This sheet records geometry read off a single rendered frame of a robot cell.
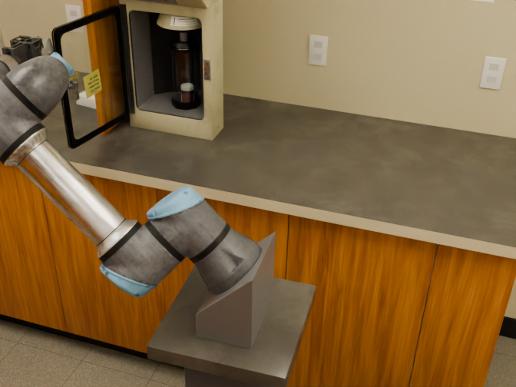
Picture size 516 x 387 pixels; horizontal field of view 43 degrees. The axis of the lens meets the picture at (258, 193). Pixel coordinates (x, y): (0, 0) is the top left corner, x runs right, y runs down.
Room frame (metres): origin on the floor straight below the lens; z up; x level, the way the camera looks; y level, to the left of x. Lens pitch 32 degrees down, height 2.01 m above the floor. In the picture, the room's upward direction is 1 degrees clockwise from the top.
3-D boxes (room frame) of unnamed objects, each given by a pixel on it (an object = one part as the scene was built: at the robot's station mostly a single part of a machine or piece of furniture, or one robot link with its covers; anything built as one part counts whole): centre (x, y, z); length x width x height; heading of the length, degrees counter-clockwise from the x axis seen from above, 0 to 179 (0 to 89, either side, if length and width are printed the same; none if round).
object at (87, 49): (2.00, 0.54, 1.19); 0.30 x 0.01 x 0.40; 152
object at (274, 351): (1.18, 0.04, 0.92); 0.32 x 0.32 x 0.04; 75
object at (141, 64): (2.23, 0.28, 1.19); 0.26 x 0.24 x 0.35; 73
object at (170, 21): (2.20, 0.27, 1.34); 0.18 x 0.18 x 0.05
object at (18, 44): (1.78, 0.67, 1.34); 0.12 x 0.08 x 0.09; 163
